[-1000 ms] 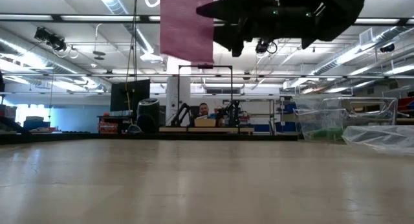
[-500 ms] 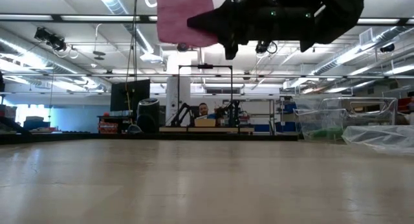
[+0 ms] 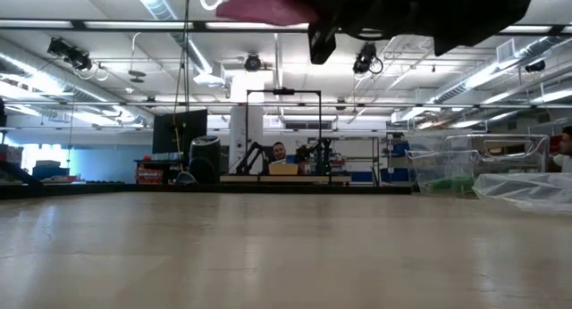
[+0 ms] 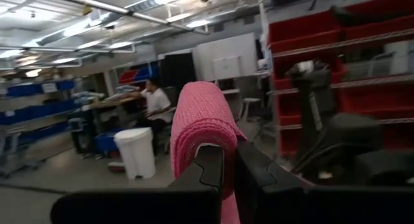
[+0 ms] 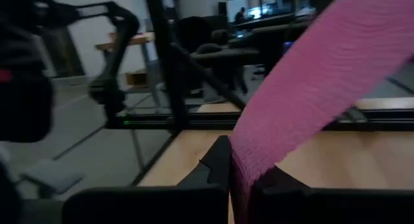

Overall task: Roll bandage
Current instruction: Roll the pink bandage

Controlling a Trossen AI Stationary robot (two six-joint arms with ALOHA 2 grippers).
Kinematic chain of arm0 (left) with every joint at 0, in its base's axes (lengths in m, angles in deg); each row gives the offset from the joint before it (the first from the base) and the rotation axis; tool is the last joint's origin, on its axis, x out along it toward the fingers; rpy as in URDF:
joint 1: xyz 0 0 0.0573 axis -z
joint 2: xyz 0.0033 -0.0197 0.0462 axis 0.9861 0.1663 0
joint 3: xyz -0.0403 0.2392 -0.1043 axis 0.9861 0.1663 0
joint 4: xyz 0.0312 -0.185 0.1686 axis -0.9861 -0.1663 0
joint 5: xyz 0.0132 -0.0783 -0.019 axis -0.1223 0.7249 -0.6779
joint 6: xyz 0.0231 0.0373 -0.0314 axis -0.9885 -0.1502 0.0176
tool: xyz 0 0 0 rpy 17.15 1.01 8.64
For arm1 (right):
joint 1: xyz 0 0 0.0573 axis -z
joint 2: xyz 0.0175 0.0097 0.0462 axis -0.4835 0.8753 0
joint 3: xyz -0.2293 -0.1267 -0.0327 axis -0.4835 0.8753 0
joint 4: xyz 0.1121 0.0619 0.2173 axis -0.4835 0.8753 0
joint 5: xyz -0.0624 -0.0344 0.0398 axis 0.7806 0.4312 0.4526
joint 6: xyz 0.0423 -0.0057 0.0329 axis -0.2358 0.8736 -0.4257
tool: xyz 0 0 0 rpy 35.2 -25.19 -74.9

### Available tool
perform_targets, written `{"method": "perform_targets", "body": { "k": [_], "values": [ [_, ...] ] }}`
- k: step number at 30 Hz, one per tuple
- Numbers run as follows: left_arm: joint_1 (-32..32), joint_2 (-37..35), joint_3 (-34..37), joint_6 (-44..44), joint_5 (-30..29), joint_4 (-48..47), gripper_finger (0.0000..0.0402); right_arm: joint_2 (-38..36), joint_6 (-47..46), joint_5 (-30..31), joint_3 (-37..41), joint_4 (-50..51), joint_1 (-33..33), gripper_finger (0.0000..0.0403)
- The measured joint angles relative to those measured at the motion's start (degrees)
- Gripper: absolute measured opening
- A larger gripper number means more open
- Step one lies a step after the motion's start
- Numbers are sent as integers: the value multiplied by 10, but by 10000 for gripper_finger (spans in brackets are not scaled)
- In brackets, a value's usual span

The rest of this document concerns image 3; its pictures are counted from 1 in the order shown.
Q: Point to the clear plastic bag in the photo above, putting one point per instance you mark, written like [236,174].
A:
[527,193]

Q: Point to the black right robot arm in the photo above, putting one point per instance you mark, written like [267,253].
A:
[487,10]

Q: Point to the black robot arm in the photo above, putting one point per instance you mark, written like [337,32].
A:
[319,155]
[250,159]

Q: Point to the clear bag with green bandage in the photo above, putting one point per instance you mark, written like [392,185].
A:
[442,166]

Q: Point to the green bandage roll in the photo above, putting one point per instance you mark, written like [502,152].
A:
[449,185]

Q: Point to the person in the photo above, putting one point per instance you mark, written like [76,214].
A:
[566,144]
[279,151]

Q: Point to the cardboard box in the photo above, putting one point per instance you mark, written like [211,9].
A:
[283,169]

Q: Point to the clear plastic bin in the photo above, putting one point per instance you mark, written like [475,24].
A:
[509,159]

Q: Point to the wooden workbench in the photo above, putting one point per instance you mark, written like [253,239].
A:
[286,179]

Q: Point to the black monitor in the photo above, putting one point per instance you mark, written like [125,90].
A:
[167,130]

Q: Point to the red crate stack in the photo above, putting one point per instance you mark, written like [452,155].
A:
[149,175]

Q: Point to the black ceiling camera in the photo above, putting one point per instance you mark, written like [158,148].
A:
[364,59]
[71,54]
[253,62]

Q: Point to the black camera gantry frame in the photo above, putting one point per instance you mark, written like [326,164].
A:
[283,91]

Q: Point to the black aluminium table frame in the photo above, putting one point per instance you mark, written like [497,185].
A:
[223,189]

